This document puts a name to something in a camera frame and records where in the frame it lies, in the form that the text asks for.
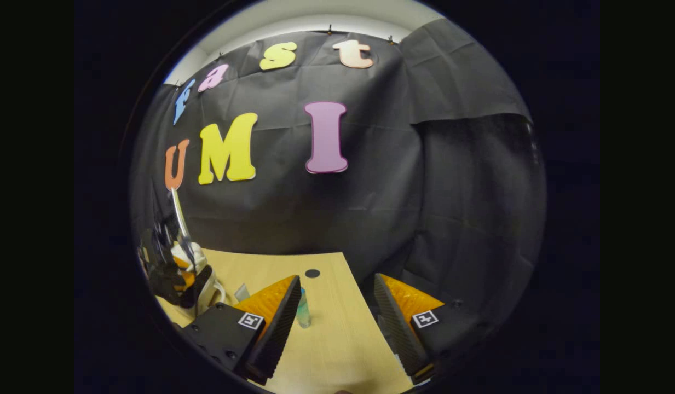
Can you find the black backdrop cloth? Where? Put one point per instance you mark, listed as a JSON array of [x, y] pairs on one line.
[[370, 219]]

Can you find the white suitcase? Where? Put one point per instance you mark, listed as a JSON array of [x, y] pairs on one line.
[[194, 250]]

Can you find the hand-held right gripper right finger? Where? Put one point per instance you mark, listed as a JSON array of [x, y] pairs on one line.
[[400, 334]]

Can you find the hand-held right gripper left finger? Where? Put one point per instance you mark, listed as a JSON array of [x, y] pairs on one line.
[[277, 339]]

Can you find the teal bottle with blue cap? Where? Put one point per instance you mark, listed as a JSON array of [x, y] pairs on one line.
[[303, 312]]

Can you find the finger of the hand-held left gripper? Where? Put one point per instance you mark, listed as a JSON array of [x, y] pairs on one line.
[[197, 284]]

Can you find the black table grommet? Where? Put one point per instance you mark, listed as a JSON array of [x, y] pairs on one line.
[[312, 273]]

